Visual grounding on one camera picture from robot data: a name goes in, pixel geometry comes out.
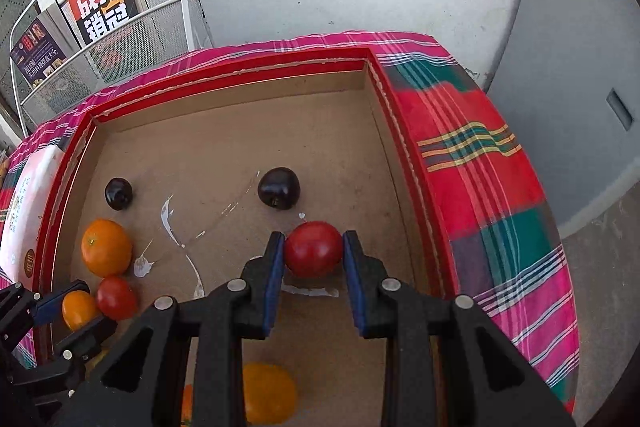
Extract white tissue pack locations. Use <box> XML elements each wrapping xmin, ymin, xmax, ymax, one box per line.
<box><xmin>1</xmin><ymin>144</ymin><xmax>63</xmax><ymax>291</ymax></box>

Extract red tomato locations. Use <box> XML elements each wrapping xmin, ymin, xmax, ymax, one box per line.
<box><xmin>283</xmin><ymin>221</ymin><xmax>343</xmax><ymax>279</ymax></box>
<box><xmin>96</xmin><ymin>275</ymin><xmax>138</xmax><ymax>322</ymax></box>

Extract red cardboard tray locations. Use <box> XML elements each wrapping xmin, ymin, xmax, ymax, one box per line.
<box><xmin>36</xmin><ymin>48</ymin><xmax>437</xmax><ymax>426</ymax></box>

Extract white metal mesh rack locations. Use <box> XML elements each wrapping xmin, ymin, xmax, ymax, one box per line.
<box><xmin>8</xmin><ymin>0</ymin><xmax>214</xmax><ymax>140</ymax></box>

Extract dark plum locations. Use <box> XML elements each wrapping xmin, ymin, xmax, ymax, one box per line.
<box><xmin>257</xmin><ymin>167</ymin><xmax>300</xmax><ymax>210</ymax></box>
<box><xmin>104</xmin><ymin>178</ymin><xmax>134</xmax><ymax>211</ymax></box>

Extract grey cabinet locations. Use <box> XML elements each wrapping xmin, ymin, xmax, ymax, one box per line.
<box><xmin>488</xmin><ymin>0</ymin><xmax>639</xmax><ymax>237</ymax></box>

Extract small orange back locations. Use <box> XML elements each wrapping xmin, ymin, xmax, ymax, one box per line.
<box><xmin>62</xmin><ymin>291</ymin><xmax>100</xmax><ymax>332</ymax></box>

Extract plaid tablecloth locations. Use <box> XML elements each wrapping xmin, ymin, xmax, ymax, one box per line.
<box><xmin>1</xmin><ymin>30</ymin><xmax>580</xmax><ymax>407</ymax></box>

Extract red tomato back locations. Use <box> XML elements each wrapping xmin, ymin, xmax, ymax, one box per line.
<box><xmin>283</xmin><ymin>221</ymin><xmax>343</xmax><ymax>279</ymax></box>

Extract red black book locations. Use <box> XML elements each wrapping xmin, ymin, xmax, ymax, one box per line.
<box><xmin>66</xmin><ymin>0</ymin><xmax>139</xmax><ymax>44</ymax></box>

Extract large orange tangerine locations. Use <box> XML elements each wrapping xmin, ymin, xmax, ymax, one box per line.
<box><xmin>180</xmin><ymin>384</ymin><xmax>193</xmax><ymax>427</ymax></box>

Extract dark cookbook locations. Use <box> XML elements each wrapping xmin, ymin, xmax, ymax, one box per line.
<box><xmin>10</xmin><ymin>20</ymin><xmax>66</xmax><ymax>88</ymax></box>

